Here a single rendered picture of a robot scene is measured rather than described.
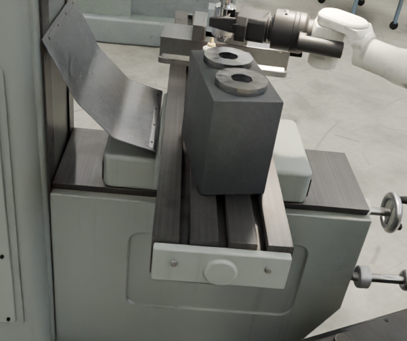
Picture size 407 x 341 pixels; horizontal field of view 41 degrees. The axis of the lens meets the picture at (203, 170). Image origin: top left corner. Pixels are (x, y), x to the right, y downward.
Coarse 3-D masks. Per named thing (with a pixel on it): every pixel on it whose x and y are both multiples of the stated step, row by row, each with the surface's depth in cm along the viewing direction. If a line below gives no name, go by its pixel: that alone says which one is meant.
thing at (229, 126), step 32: (192, 64) 101; (224, 64) 95; (256, 64) 101; (192, 96) 101; (224, 96) 87; (256, 96) 89; (192, 128) 102; (224, 128) 89; (256, 128) 90; (192, 160) 102; (224, 160) 92; (256, 160) 94; (224, 192) 96; (256, 192) 98
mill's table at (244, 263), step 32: (160, 160) 104; (160, 192) 95; (192, 192) 96; (160, 224) 88; (192, 224) 89; (224, 224) 94; (256, 224) 95; (160, 256) 85; (192, 256) 85; (224, 256) 86; (256, 256) 86; (288, 256) 86
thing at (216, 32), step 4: (216, 12) 118; (220, 12) 118; (216, 16) 119; (220, 16) 118; (224, 16) 118; (228, 16) 118; (232, 16) 119; (212, 28) 122; (216, 28) 120; (212, 32) 122; (216, 32) 120; (220, 32) 120; (224, 32) 120; (228, 32) 120; (216, 36) 121; (220, 36) 120; (224, 36) 120; (228, 36) 121
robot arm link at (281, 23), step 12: (240, 12) 117; (252, 12) 119; (264, 12) 120; (276, 12) 116; (288, 12) 116; (240, 24) 115; (252, 24) 116; (264, 24) 115; (276, 24) 115; (288, 24) 115; (240, 36) 116; (252, 36) 117; (264, 36) 118; (276, 36) 116; (288, 36) 115; (276, 48) 119
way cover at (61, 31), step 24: (72, 0) 131; (72, 24) 126; (48, 48) 108; (72, 48) 121; (96, 48) 138; (72, 72) 117; (96, 72) 130; (120, 72) 143; (72, 96) 113; (96, 96) 123; (120, 96) 134; (144, 96) 141; (96, 120) 116; (120, 120) 126; (144, 120) 130; (144, 144) 122
